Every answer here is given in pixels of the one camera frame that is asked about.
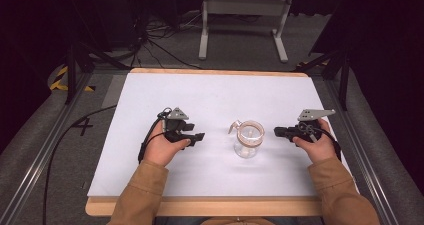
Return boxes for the white table mat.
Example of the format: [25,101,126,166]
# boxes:
[87,72,360,198]

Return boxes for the person's right hand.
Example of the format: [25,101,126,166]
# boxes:
[292,118,338,165]

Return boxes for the black tripod stand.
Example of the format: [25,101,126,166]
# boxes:
[293,44,352,112]
[64,40,132,105]

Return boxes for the clear glass pitcher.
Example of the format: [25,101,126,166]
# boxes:
[227,119,266,160]

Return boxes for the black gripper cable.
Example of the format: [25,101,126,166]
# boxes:
[298,122,343,162]
[137,107,173,165]

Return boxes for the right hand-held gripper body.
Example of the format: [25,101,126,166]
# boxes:
[292,108,336,144]

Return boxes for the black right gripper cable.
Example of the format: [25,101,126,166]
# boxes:
[298,122,343,162]

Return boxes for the aluminium floor rail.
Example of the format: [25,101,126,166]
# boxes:
[0,71,95,225]
[324,78,401,225]

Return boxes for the long black floor cable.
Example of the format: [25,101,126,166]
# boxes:
[42,104,118,225]

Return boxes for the white metal stand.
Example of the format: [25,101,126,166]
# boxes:
[198,0,295,64]

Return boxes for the yellow black floor tape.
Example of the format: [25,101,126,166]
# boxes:
[49,66,97,93]

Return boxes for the person's left hand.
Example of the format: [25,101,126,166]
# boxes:
[143,119,192,168]

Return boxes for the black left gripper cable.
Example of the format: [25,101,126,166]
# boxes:
[137,107,173,165]

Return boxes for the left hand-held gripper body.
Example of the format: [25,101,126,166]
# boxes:
[164,107,190,143]

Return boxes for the bundle of black floor cables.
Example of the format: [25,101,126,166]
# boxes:
[129,10,205,70]

